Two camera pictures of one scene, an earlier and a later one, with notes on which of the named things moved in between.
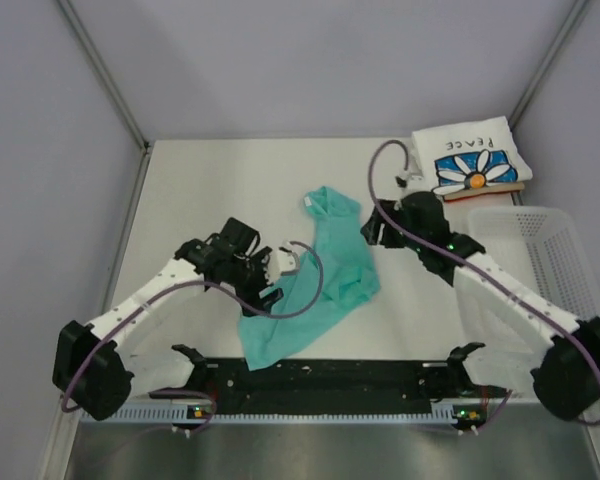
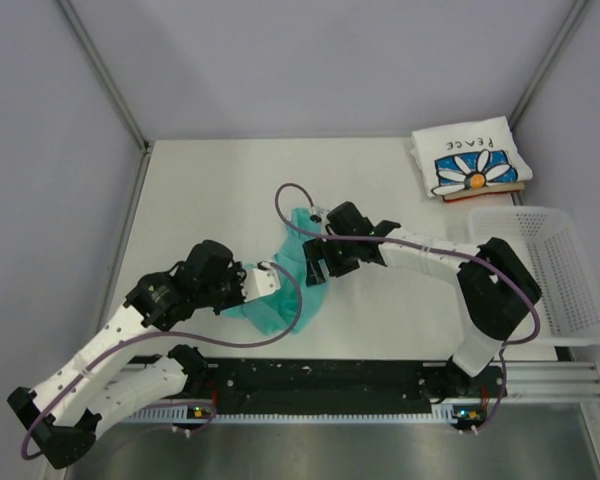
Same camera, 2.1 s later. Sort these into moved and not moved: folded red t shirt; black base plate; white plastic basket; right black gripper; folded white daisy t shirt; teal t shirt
Moved: teal t shirt; right black gripper
Not moved: white plastic basket; folded white daisy t shirt; black base plate; folded red t shirt
